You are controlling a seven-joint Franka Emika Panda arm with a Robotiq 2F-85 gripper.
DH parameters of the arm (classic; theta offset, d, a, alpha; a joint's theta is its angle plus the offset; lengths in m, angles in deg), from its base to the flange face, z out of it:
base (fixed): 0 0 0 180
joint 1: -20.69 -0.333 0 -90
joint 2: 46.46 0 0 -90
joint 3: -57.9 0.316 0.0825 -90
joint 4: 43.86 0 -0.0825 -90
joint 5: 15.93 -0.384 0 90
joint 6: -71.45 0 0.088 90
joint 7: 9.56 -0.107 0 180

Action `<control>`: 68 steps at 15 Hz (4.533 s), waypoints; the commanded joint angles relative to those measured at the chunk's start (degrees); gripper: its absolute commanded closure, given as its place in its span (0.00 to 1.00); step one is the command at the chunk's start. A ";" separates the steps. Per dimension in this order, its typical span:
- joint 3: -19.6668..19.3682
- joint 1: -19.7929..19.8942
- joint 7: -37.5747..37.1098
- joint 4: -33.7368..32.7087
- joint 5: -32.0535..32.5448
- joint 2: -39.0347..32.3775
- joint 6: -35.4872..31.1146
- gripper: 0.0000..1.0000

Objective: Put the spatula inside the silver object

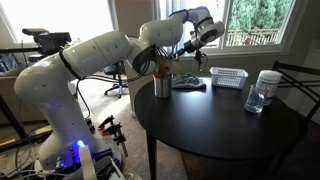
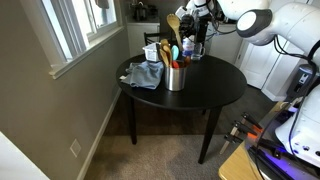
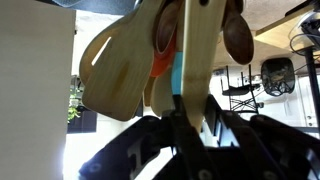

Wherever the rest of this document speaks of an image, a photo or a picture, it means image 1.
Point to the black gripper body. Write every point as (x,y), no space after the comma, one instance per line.
(191,46)

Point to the light wooden spatula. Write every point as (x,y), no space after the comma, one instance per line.
(174,66)

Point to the silver metal utensil cup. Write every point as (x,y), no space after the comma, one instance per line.
(162,87)

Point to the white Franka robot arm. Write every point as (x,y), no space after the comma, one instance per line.
(100,53)

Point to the red silicone spatula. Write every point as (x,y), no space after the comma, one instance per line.
(163,71)

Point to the blue-gray cloth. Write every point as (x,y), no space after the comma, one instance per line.
(188,81)

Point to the white plastic basket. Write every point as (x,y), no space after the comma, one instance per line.
(228,78)

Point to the black office chair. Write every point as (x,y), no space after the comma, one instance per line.
(116,80)

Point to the white-framed window by table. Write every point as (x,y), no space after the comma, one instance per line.
(256,20)

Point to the black round table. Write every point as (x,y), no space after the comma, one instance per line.
(216,123)

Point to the clear glass mug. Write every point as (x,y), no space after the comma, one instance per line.
(254,100)

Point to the clear plastic jar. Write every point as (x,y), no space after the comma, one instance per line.
(270,83)

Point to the black dining chair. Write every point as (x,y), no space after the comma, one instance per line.
(293,80)

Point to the large bright window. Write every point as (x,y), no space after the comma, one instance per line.
(60,16)

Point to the black camera on stand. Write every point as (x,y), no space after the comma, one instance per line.
(50,40)

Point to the white upright post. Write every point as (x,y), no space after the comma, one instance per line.
(87,163)

